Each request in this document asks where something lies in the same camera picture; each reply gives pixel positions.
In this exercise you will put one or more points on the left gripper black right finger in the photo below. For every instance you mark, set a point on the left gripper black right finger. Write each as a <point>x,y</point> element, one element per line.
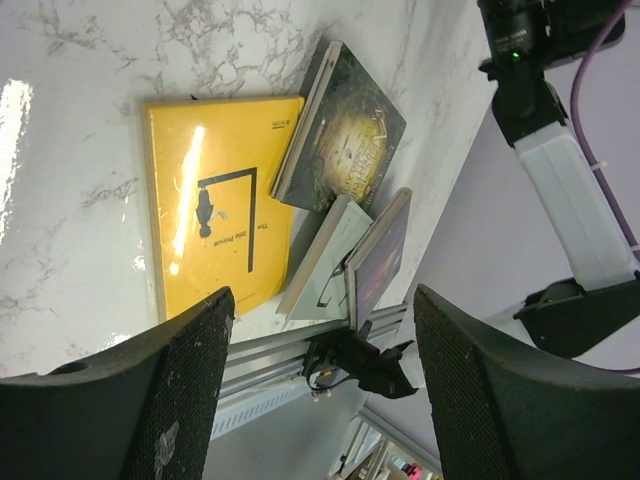
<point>502,409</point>

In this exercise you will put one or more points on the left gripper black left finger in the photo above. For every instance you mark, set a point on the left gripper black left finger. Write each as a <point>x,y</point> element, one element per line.
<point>142,409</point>

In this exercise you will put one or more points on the purple Robinson Crusoe book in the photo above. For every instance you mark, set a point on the purple Robinson Crusoe book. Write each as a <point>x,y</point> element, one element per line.
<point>376,259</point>

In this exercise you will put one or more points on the yellow booklet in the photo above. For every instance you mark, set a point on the yellow booklet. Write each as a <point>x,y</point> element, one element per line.
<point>210,168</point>

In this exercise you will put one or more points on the green yellow Alice book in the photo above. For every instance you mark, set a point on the green yellow Alice book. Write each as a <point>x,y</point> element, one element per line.
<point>346,138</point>

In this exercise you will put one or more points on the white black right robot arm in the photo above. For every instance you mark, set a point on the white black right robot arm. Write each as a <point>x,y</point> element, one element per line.
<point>539,54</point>

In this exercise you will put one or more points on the pale grey booklet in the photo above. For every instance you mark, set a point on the pale grey booklet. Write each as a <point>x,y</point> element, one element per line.
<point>318,289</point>

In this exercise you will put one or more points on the white slotted cable duct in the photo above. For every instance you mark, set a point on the white slotted cable duct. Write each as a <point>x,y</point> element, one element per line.
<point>244,407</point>

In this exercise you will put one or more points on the aluminium front rail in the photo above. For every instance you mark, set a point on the aluminium front rail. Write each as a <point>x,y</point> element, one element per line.
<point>269,365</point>

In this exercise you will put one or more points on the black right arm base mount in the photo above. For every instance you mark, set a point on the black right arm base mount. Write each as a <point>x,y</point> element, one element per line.
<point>378,372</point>

